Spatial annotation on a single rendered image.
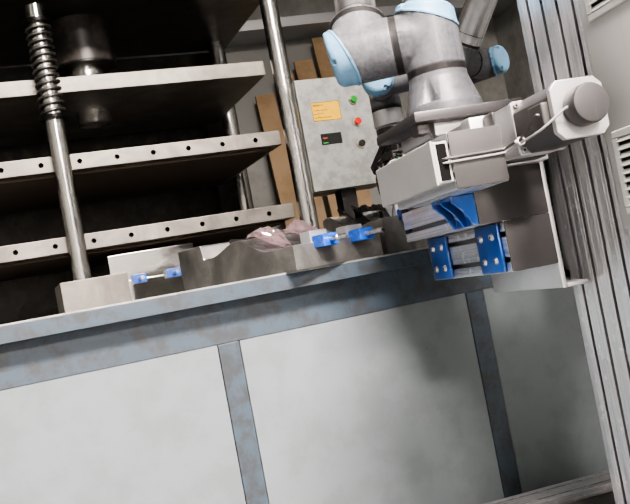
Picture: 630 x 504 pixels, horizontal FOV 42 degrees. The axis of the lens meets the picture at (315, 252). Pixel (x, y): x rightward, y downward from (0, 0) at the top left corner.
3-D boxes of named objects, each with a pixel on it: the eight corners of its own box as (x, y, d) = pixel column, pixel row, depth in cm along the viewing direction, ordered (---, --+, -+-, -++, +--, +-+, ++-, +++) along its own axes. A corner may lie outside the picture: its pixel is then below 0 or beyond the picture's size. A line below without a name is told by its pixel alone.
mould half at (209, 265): (383, 255, 195) (375, 209, 196) (297, 270, 179) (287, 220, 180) (264, 278, 235) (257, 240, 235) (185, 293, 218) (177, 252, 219)
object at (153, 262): (202, 296, 264) (192, 242, 265) (117, 312, 254) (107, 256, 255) (172, 302, 311) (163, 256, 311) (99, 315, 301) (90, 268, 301)
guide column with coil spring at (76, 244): (119, 425, 248) (43, 2, 252) (100, 430, 246) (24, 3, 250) (117, 424, 253) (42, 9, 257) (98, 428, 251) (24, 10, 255)
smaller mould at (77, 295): (132, 301, 190) (126, 271, 190) (65, 314, 185) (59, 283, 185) (120, 305, 209) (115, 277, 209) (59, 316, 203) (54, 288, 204)
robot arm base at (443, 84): (497, 103, 158) (487, 52, 158) (424, 114, 154) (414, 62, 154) (464, 121, 172) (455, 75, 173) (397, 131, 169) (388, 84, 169)
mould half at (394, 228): (479, 237, 209) (469, 185, 210) (388, 254, 200) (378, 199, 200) (392, 255, 256) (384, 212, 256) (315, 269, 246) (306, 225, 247)
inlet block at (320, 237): (357, 245, 179) (353, 221, 179) (340, 248, 176) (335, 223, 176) (320, 254, 190) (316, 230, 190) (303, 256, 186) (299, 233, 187)
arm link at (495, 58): (491, 71, 210) (456, 84, 217) (514, 73, 218) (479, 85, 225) (485, 41, 210) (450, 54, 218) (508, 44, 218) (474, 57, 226)
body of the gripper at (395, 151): (394, 174, 197) (385, 125, 197) (379, 181, 205) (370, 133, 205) (422, 170, 200) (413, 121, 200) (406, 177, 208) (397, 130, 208)
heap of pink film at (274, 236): (337, 239, 203) (331, 208, 203) (279, 248, 192) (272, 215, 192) (276, 254, 223) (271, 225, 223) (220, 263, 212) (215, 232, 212)
